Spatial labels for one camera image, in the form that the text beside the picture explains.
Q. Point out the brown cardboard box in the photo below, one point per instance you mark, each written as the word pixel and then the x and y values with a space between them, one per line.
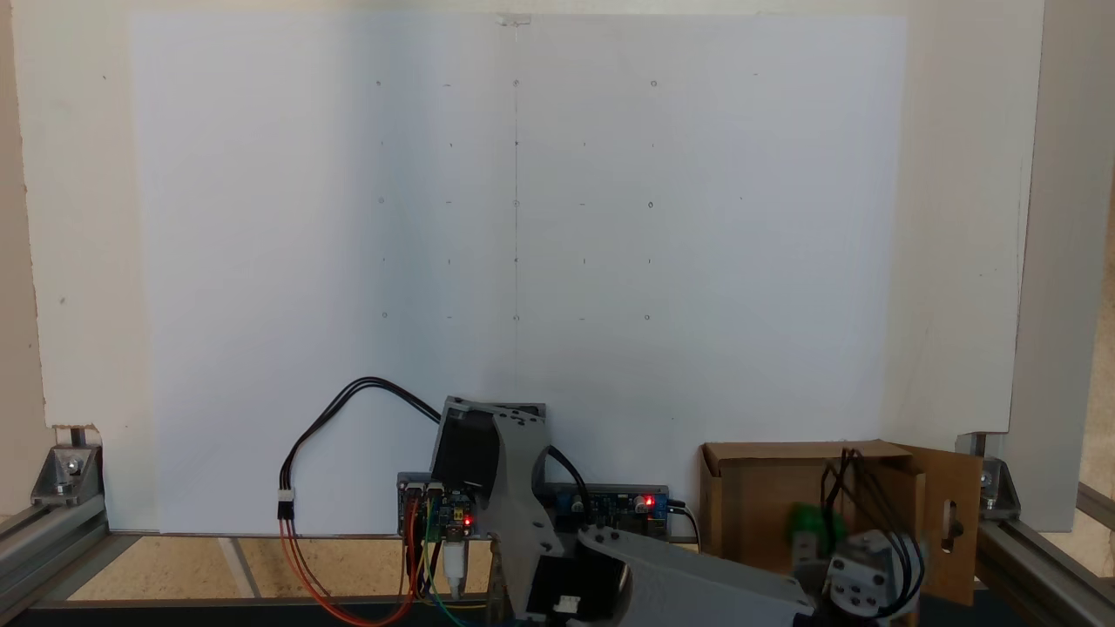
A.
pixel 758 514

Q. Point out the aluminium frame rail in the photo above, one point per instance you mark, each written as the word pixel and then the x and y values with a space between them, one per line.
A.
pixel 1037 566
pixel 48 544

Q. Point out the grey metal corner bracket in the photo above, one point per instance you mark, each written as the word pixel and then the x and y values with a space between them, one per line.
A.
pixel 68 475
pixel 997 488

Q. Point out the blue circuit board red LED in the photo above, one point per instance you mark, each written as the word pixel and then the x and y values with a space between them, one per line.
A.
pixel 623 507

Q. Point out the white upright frame post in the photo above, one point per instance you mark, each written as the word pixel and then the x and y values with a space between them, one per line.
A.
pixel 1058 261

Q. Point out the green die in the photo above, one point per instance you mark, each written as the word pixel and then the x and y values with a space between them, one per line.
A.
pixel 814 522

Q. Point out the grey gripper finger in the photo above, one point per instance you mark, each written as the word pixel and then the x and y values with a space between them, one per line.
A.
pixel 808 562

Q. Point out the large white paper sheet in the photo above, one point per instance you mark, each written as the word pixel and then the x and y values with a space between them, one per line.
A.
pixel 697 261

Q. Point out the clear tape strip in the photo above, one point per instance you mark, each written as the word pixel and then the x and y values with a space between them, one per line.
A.
pixel 514 18

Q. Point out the small circuit board grey holder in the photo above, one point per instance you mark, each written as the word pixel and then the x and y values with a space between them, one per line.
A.
pixel 420 501

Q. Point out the white usb plug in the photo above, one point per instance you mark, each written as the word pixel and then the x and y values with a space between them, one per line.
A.
pixel 455 559

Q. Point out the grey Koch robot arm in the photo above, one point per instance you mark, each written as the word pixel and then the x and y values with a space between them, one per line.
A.
pixel 523 505

